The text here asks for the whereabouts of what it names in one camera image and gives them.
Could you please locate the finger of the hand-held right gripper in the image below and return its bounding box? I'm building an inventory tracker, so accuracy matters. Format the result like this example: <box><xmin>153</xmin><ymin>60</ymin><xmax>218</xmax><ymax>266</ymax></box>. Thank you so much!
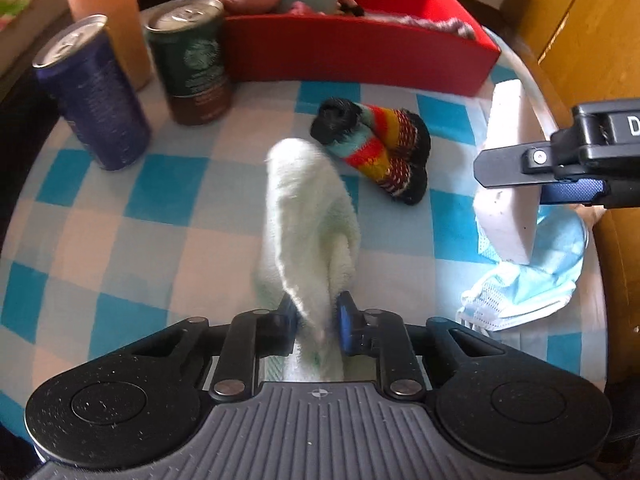
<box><xmin>473</xmin><ymin>142</ymin><xmax>558</xmax><ymax>189</ymax></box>
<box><xmin>537</xmin><ymin>179</ymin><xmax>612</xmax><ymax>207</ymax></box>

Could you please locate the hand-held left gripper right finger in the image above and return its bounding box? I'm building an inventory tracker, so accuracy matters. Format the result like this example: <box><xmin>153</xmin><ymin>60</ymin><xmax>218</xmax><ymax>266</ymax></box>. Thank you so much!
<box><xmin>336</xmin><ymin>291</ymin><xmax>506</xmax><ymax>402</ymax></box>

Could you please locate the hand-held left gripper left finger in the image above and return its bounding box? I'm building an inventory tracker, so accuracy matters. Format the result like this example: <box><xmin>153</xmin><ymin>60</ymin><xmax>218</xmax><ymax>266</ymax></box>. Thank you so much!
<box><xmin>132</xmin><ymin>292</ymin><xmax>301</xmax><ymax>402</ymax></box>

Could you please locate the white sponge block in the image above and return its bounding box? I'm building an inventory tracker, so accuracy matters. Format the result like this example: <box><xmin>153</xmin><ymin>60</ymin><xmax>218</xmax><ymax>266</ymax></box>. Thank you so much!
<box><xmin>472</xmin><ymin>79</ymin><xmax>547</xmax><ymax>267</ymax></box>

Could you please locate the white towel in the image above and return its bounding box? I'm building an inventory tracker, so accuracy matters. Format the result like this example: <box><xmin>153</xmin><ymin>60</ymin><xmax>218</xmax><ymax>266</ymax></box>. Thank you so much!
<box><xmin>254</xmin><ymin>137</ymin><xmax>362</xmax><ymax>382</ymax></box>

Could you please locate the red cardboard box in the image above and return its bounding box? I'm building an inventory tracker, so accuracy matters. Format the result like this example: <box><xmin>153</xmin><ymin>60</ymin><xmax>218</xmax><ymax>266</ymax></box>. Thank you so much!
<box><xmin>200</xmin><ymin>0</ymin><xmax>502</xmax><ymax>99</ymax></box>

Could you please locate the blue face mask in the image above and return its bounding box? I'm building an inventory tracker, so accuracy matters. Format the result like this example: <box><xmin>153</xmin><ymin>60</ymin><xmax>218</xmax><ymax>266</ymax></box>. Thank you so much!
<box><xmin>477</xmin><ymin>210</ymin><xmax>590</xmax><ymax>293</ymax></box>
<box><xmin>456</xmin><ymin>262</ymin><xmax>577</xmax><ymax>335</ymax></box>

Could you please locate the yellow wooden wardrobe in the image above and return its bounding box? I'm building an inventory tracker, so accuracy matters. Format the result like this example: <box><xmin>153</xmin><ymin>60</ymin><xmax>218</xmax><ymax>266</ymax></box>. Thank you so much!
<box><xmin>505</xmin><ymin>0</ymin><xmax>640</xmax><ymax>386</ymax></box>

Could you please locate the colourful striped sock pair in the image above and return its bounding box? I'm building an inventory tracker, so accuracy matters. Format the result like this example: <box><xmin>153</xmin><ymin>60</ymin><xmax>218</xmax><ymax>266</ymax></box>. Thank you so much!
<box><xmin>310</xmin><ymin>98</ymin><xmax>432</xmax><ymax>206</ymax></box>

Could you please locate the blue white checked tablecloth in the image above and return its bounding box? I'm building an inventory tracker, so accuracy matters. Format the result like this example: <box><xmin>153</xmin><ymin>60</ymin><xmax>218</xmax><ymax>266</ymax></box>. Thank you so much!
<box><xmin>0</xmin><ymin>5</ymin><xmax>609</xmax><ymax>463</ymax></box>

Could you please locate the dark green drink can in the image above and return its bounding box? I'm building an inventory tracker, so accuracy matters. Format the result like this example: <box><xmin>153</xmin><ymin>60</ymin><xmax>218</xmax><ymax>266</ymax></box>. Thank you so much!
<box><xmin>142</xmin><ymin>0</ymin><xmax>235</xmax><ymax>127</ymax></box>

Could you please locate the blue drink can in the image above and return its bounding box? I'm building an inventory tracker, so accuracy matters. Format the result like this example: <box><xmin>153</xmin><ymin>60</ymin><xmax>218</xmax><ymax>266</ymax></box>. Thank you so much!
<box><xmin>31</xmin><ymin>14</ymin><xmax>152</xmax><ymax>172</ymax></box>

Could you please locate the dark wooden bed base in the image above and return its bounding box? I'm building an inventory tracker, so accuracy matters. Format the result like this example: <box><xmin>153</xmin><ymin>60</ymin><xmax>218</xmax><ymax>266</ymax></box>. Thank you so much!
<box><xmin>0</xmin><ymin>5</ymin><xmax>76</xmax><ymax>92</ymax></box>

